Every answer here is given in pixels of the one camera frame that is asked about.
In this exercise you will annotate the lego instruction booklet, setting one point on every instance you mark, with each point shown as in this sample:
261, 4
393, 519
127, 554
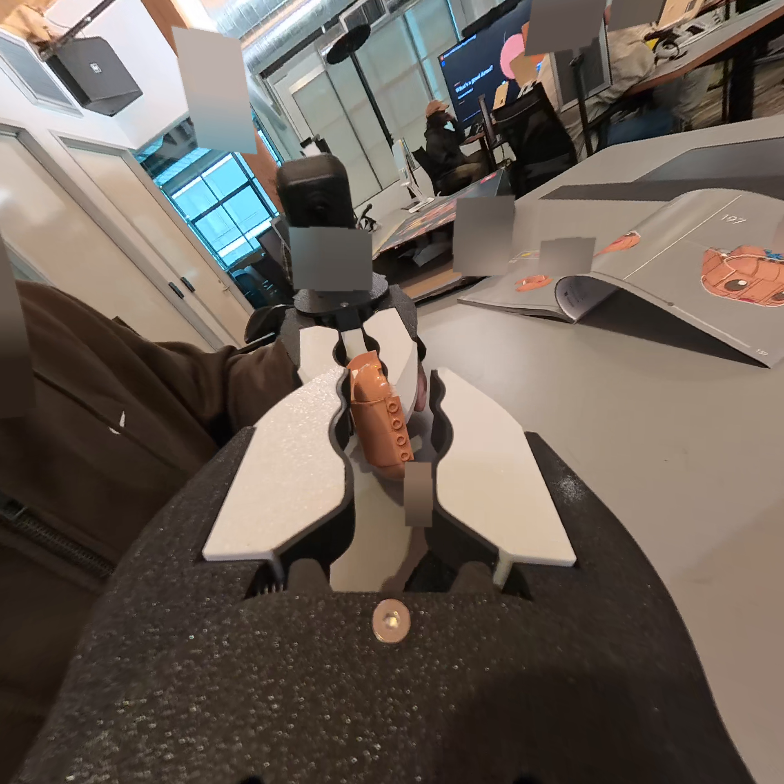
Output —
686, 270

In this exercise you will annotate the brown lego assembly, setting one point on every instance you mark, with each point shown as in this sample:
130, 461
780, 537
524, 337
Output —
380, 410

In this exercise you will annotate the black wall speaker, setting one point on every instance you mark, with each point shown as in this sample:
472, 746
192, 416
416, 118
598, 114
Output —
96, 74

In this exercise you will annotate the wall display screen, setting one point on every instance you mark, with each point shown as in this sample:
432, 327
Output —
484, 67

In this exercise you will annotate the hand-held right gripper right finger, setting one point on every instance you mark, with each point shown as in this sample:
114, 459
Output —
502, 484

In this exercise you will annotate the person's left forearm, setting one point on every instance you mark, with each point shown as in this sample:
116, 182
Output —
245, 386

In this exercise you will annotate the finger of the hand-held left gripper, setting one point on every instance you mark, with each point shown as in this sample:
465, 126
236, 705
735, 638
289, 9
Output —
321, 353
395, 341

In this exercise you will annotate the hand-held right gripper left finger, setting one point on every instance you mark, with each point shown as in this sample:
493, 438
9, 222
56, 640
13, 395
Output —
282, 484

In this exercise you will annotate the dark office desk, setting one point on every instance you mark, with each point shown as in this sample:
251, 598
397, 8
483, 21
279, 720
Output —
723, 37

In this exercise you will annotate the printed lego set box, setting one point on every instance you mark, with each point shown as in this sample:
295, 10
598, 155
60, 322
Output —
429, 227

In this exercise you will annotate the black floor lamp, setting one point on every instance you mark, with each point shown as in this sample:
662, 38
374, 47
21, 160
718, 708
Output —
349, 49

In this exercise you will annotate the brown hooded jacket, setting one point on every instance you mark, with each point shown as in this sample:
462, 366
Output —
98, 466

